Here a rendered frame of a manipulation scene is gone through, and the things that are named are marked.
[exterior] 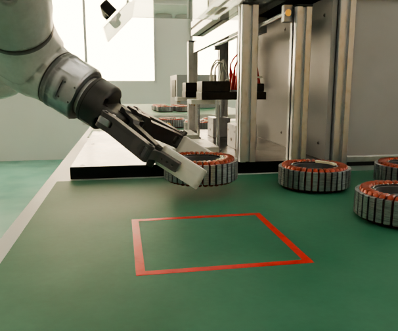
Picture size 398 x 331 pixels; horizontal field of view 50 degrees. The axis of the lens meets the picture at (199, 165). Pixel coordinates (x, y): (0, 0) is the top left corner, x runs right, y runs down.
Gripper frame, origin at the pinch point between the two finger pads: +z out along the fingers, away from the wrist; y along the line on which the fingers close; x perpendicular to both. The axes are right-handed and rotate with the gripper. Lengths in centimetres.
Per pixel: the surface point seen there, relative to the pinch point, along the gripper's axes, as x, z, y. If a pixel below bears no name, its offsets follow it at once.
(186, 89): 2, -18, -52
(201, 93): 6.1, -9.8, -29.6
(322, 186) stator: 6.9, 17.3, -1.2
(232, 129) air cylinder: 2.0, -0.4, -34.8
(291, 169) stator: 6.3, 12.3, -2.8
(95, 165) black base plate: -12.0, -16.6, -7.3
